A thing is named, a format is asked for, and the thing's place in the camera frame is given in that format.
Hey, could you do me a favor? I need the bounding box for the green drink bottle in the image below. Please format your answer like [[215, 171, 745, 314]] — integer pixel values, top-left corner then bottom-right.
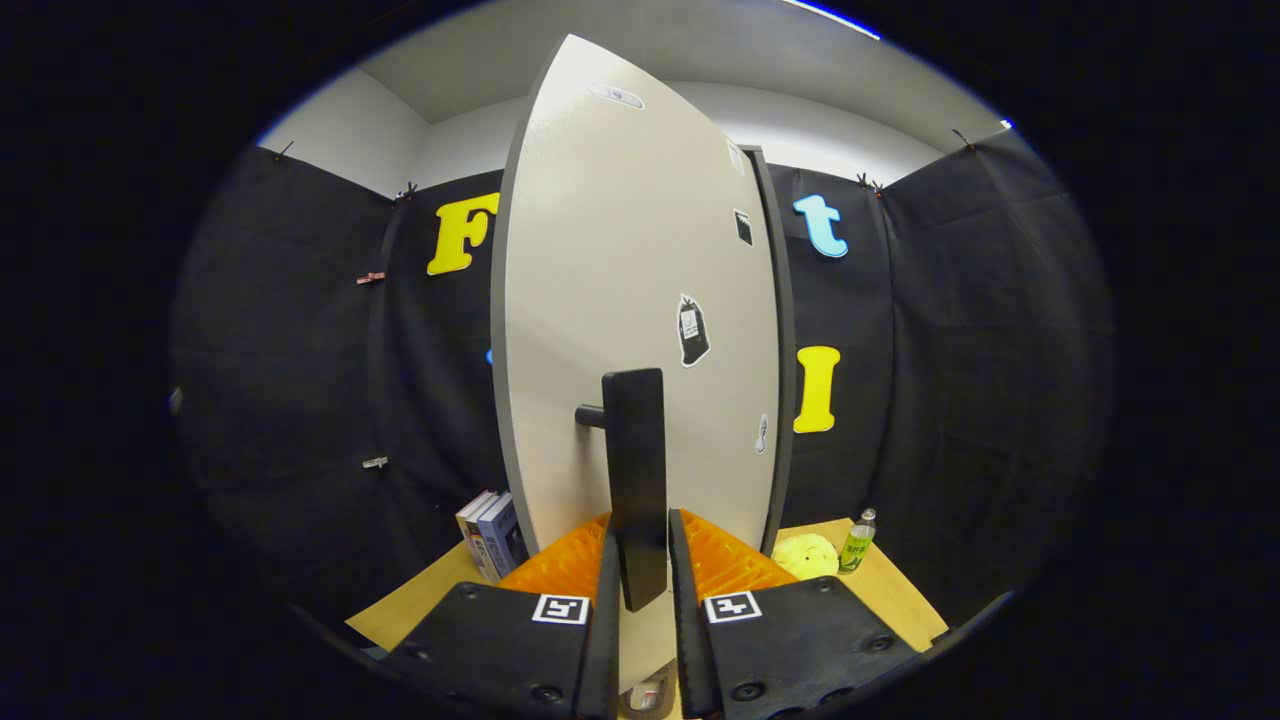
[[838, 508, 878, 574]]

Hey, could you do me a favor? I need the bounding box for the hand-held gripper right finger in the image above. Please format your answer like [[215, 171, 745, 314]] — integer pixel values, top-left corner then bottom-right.
[[668, 508, 921, 720]]

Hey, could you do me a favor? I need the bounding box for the black backdrop cloth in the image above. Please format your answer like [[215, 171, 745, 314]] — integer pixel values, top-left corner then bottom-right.
[[170, 125, 1116, 651]]

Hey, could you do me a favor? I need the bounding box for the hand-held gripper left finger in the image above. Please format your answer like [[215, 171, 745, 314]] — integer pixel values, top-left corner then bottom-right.
[[385, 512, 623, 720]]

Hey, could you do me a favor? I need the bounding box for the blue paperback book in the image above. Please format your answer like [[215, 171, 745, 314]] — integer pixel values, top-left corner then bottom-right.
[[478, 495, 529, 576]]

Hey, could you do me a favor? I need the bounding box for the grey shoe cabinet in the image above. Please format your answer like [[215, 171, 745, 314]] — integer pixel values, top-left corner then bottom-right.
[[745, 145, 798, 557]]

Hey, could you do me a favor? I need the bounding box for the yellow round sponge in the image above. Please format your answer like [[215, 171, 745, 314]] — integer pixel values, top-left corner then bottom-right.
[[771, 533, 841, 582]]

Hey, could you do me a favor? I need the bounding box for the beige shoe cabinet door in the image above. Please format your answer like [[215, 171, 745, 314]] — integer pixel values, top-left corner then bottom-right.
[[490, 35, 783, 696]]

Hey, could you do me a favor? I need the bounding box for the brown fuzzy shoe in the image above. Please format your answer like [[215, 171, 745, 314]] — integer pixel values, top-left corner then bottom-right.
[[628, 672, 677, 714]]

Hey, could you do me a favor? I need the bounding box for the white paperback book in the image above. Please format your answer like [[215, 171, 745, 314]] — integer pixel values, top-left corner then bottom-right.
[[456, 490, 493, 579], [466, 493, 506, 583]]

